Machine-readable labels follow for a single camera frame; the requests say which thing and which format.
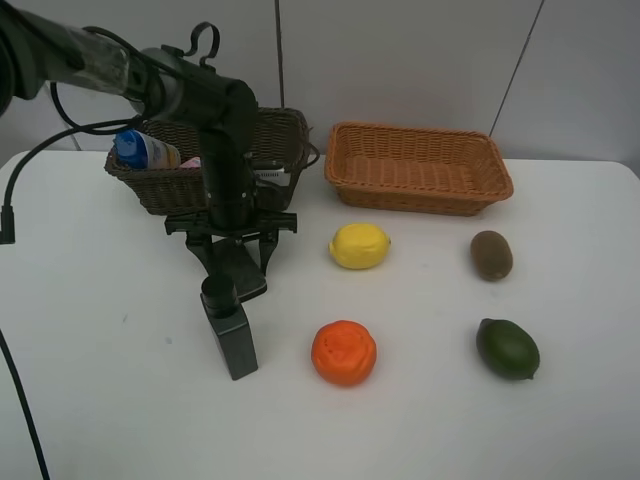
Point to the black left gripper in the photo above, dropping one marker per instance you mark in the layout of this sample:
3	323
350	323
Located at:
232	210

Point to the black whiteboard eraser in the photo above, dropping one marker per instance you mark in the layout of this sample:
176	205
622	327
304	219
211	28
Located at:
231	257

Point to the black pump dispenser bottle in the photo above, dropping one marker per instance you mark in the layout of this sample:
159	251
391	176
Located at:
230	324

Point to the pink tube bottle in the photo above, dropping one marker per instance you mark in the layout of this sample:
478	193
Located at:
193	163

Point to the yellow lemon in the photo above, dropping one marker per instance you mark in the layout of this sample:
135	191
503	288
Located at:
359	246

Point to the blue capped white bottle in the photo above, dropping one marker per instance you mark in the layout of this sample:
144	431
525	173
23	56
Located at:
139	151

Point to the orange tangerine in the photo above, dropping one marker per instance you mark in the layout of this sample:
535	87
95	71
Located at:
344	353

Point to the brown kiwi fruit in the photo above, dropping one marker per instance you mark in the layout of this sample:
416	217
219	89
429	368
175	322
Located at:
491	255

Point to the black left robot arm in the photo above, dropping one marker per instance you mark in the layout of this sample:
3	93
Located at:
161	83

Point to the orange wicker basket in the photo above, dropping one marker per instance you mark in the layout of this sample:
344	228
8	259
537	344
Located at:
426	170

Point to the dark green avocado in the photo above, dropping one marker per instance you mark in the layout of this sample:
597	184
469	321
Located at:
507	350

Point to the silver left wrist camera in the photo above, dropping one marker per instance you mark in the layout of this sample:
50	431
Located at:
270	173

